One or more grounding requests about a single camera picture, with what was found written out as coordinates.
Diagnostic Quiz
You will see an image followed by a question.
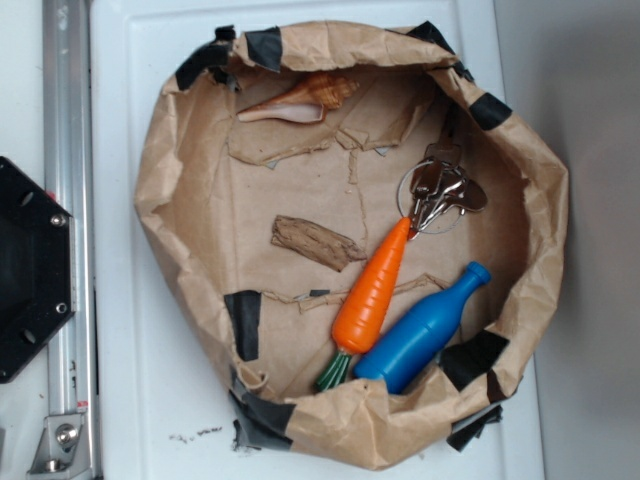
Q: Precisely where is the orange toy carrot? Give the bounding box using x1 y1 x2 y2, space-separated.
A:
315 217 411 392

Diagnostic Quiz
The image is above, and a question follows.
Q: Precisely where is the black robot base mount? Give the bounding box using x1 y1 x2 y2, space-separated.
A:
0 157 74 384

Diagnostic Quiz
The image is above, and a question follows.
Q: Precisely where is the spiral conch seashell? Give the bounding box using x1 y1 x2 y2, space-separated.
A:
237 72 359 124

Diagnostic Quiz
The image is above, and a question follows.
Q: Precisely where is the silver key bunch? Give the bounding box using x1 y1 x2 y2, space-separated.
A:
396 143 488 240

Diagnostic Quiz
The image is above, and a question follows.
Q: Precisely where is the brown wood chip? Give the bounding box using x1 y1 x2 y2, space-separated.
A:
271 215 367 272

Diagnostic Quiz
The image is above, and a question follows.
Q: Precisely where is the white plastic tray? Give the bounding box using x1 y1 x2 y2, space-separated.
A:
88 0 547 480

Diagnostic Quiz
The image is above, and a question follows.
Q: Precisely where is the aluminium frame rail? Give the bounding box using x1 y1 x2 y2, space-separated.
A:
28 1 102 479

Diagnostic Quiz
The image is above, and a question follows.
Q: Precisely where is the brown paper bin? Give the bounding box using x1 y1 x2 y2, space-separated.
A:
135 21 569 470

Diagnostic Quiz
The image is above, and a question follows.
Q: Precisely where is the blue toy bottle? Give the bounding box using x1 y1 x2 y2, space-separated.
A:
353 261 491 394

